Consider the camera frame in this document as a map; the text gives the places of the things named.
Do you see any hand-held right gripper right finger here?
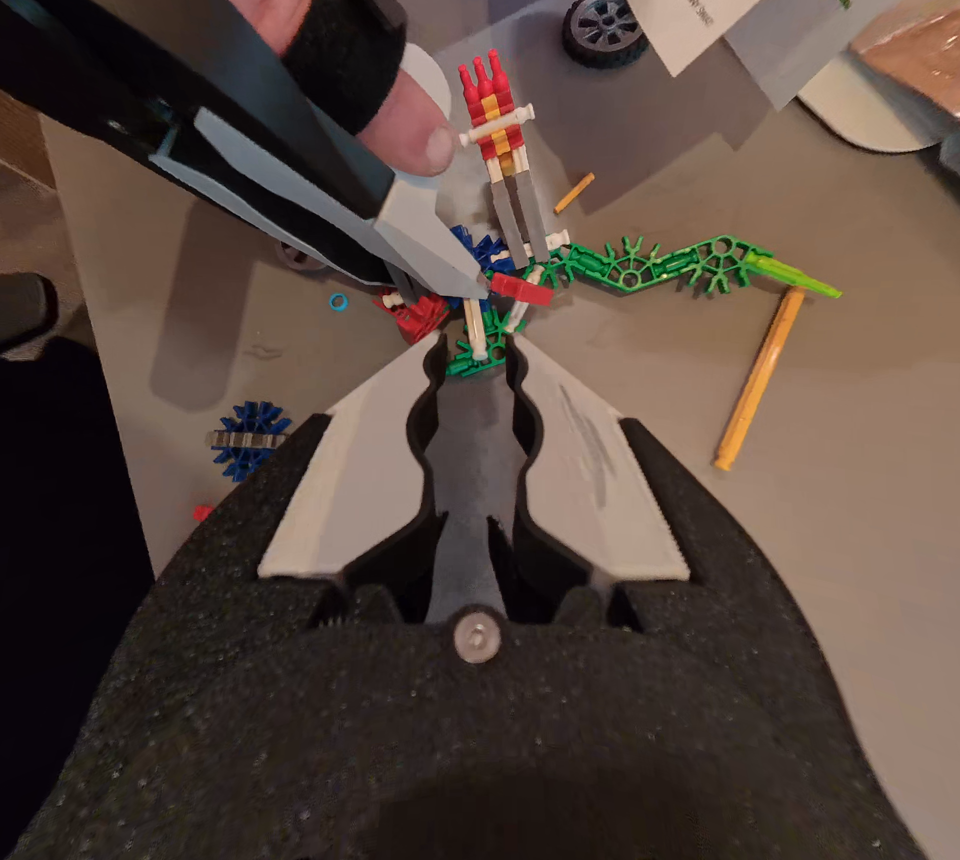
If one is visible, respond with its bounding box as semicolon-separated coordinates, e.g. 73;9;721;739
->
487;332;693;615

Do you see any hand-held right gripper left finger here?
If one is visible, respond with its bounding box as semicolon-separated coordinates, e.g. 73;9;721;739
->
258;332;450;622

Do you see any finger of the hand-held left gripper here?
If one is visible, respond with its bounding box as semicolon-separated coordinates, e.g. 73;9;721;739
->
193;108;492;298
148;155;395;289

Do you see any red fan connector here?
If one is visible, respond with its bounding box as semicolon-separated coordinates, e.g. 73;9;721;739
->
373;288;451;345

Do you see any blue red toy model core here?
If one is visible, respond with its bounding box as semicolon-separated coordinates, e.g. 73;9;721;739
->
446;224;558;378

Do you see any short white rod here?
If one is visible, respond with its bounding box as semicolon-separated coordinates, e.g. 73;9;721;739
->
461;297;489;362

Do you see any green connector chain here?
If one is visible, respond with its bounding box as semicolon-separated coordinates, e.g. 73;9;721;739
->
523;234;775;300

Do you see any silver wheel hub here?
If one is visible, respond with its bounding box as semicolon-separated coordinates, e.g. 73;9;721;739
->
273;241;333;274

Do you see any blue grey snowflake connector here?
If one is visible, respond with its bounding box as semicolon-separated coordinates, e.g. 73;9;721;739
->
206;401;294;484

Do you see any short yellow rod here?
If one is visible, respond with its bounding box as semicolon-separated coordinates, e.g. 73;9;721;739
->
552;172;597;216

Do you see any long yellow rod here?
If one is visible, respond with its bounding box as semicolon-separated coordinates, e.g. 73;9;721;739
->
712;285;808;473

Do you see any grey wheel with black tyre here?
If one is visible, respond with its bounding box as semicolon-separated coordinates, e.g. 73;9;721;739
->
561;0;651;71

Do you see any person's dark clothing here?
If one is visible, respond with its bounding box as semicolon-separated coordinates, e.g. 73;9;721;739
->
0;338;156;838

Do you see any light green rod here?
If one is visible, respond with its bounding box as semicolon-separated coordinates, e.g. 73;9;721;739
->
742;251;844;300

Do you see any white book stand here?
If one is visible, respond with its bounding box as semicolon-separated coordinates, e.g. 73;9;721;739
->
796;53;948;154

